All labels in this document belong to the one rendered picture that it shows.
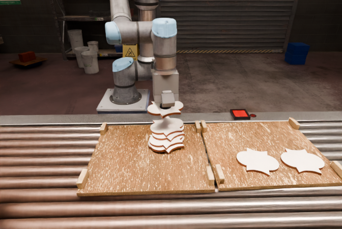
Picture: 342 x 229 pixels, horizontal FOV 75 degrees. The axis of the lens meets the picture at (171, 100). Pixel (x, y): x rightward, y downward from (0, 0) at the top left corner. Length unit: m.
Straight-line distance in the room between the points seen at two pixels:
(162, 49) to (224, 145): 0.43
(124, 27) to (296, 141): 0.77
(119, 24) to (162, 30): 0.17
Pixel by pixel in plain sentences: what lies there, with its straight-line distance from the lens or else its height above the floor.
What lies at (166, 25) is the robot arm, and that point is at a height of 1.37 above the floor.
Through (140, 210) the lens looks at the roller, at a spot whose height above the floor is 0.91.
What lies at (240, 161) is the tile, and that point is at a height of 0.95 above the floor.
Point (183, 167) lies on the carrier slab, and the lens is 0.77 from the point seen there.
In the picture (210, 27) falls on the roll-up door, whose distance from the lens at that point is 5.50.
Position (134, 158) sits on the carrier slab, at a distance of 0.81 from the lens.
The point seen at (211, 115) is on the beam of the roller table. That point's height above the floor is 0.92.
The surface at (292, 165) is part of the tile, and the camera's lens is 0.86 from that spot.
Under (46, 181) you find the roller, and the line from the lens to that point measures 0.85.
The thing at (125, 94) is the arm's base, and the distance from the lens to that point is 1.26.
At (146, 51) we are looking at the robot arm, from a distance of 1.20.
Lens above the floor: 1.47
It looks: 27 degrees down
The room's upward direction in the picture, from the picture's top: straight up
